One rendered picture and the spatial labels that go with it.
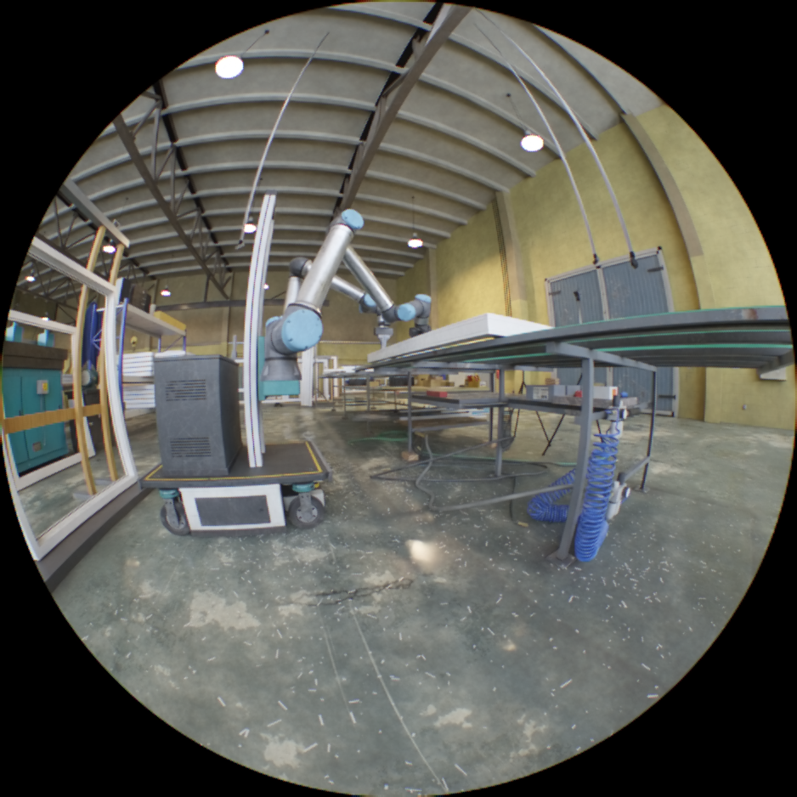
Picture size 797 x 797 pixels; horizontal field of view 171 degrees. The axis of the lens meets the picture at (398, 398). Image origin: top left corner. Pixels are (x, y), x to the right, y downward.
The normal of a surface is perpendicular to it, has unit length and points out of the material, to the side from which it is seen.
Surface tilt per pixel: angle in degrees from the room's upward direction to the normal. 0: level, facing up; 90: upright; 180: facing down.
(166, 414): 90
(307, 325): 95
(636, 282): 90
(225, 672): 0
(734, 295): 90
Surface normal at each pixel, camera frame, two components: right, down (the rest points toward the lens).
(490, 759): -0.01, -1.00
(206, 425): 0.43, 0.05
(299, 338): 0.67, 0.12
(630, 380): -0.93, 0.04
